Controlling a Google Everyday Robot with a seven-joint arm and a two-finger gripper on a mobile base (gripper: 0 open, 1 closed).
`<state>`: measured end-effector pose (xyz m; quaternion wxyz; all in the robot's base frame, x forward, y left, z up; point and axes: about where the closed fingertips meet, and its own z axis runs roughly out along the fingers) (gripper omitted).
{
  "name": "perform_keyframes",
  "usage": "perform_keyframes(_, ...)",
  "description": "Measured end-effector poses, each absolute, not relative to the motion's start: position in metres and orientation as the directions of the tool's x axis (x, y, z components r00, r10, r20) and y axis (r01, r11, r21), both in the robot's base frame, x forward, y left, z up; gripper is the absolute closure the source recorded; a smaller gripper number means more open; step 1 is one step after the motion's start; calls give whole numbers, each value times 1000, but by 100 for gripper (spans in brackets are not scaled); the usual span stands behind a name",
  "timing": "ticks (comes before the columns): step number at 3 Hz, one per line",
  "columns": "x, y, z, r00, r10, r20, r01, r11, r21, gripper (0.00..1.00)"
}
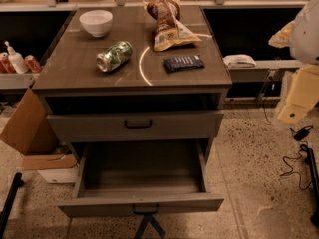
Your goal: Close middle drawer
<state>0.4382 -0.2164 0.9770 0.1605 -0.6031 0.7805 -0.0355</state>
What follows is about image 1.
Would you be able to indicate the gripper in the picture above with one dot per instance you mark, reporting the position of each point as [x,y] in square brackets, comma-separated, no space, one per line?
[306,37]

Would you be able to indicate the grey drawer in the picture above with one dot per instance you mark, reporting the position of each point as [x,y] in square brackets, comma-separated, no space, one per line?
[136,126]
[139,203]

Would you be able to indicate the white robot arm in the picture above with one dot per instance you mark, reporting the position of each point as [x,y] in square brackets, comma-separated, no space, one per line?
[301,35]

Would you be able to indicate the grey drawer cabinet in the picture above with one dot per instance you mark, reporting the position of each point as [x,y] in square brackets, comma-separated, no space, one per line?
[71,83]

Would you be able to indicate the grey top drawer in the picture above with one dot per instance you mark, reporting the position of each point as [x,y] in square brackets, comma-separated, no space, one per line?
[136,126]

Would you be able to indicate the black power adapter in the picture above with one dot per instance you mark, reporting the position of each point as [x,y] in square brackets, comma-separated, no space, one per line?
[302,133]

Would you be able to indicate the folded white cloth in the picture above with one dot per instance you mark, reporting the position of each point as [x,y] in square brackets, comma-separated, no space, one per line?
[239,61]

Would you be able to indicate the dark blue snack bar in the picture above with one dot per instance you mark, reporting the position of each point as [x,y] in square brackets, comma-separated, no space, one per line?
[183,63]

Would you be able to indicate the brown chip bag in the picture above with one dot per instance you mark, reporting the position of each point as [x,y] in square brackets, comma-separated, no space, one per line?
[170,32]

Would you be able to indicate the green crushed soda can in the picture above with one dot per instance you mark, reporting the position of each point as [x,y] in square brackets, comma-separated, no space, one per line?
[114,56]

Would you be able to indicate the blue tape cross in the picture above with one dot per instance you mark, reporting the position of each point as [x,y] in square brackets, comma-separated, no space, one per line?
[149,220]

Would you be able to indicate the white ceramic bowl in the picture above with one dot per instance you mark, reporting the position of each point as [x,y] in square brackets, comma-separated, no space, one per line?
[98,23]

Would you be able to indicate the white flat box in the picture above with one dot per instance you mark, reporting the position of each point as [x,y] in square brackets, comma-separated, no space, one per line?
[63,175]

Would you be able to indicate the red soda can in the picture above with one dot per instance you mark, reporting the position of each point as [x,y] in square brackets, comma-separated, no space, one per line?
[33,64]
[5,64]

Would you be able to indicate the brown cardboard box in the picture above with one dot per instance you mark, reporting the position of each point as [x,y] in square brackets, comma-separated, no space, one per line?
[28,132]

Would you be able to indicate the white pump bottle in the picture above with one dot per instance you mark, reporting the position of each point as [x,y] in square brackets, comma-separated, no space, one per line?
[16,59]

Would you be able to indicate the black pole left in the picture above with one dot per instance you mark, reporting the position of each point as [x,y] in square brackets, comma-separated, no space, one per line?
[4,214]

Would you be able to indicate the red soda can left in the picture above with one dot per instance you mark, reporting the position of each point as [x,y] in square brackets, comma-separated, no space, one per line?
[5,64]

